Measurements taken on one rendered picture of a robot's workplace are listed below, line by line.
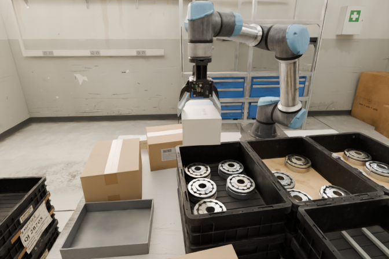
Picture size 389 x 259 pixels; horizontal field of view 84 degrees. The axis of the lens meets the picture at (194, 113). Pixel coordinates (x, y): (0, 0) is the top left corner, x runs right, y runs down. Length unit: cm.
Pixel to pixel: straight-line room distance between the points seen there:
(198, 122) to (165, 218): 44
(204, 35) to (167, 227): 68
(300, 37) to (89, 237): 109
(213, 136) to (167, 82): 294
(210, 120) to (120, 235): 53
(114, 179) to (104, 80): 292
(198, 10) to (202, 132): 35
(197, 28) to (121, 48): 301
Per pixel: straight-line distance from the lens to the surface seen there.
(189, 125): 66
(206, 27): 65
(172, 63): 352
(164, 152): 114
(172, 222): 92
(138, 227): 92
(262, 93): 293
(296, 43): 99
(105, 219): 99
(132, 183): 97
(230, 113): 289
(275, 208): 68
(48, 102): 423
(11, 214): 140
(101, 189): 99
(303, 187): 95
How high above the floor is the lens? 137
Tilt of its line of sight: 20 degrees down
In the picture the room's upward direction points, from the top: straight up
